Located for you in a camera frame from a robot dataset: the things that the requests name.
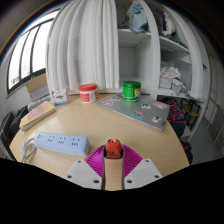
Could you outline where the orange charger block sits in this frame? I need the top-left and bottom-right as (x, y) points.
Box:
(104, 138), (123, 160)

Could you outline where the cardboard box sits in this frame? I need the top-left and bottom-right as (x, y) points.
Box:
(25, 73), (49, 102)

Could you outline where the white jar with red lid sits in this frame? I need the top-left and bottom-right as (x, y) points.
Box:
(78, 83), (99, 104)

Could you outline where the white power strip cable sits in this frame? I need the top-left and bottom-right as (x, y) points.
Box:
(20, 137), (38, 164)

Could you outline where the small white printed box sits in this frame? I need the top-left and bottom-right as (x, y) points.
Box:
(49, 87), (70, 107)

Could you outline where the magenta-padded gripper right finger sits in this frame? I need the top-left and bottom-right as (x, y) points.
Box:
(121, 144), (164, 191)

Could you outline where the tan and pink book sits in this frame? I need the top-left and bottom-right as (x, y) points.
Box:
(19, 100), (57, 132)

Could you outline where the colourful patterned bag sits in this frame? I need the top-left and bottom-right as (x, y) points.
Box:
(165, 98), (186, 125)

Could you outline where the grey laptop with stickers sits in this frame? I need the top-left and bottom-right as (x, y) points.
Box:
(95, 94), (171, 132)

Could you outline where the black metal rack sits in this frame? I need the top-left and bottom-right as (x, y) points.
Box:
(181, 98), (203, 129)

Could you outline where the pale blue power strip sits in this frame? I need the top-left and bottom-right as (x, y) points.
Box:
(33, 131), (91, 157)

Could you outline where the white radiator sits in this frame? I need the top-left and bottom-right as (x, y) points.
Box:
(27, 94), (52, 112)

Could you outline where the white curtain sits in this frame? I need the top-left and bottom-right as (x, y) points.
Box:
(45, 0), (120, 94)

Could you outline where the white shelf unit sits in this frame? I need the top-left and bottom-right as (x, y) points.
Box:
(46, 0), (208, 134)

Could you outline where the dark-framed window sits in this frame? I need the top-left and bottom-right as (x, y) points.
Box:
(6, 9), (61, 96)

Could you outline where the green round canister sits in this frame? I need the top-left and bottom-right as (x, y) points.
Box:
(121, 80), (142, 103)

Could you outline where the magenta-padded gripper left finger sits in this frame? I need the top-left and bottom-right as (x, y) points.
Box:
(64, 144), (107, 191)

